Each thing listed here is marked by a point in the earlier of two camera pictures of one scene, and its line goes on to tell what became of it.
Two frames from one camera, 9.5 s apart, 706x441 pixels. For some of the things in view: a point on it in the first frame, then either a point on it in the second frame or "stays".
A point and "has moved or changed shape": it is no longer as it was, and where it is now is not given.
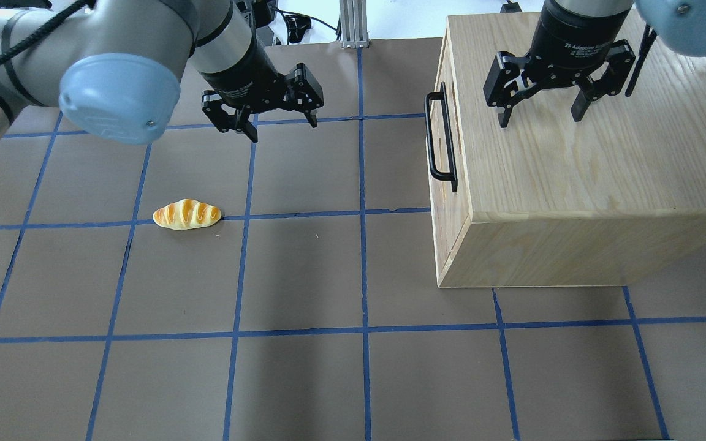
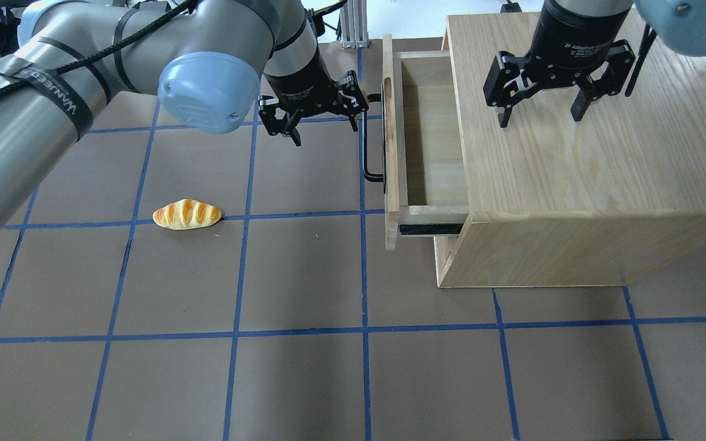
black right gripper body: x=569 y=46 stays
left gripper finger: x=302 y=92 to x=352 y=98
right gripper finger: x=621 y=58 stays
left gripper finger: x=211 y=102 to x=287 y=126
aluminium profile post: x=353 y=24 stays
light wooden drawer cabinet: x=640 y=183 stays
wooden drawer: x=451 y=212 has moved or changed shape
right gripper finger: x=504 y=85 stays
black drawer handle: x=446 y=176 to x=368 y=177
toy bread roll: x=186 y=214 stays
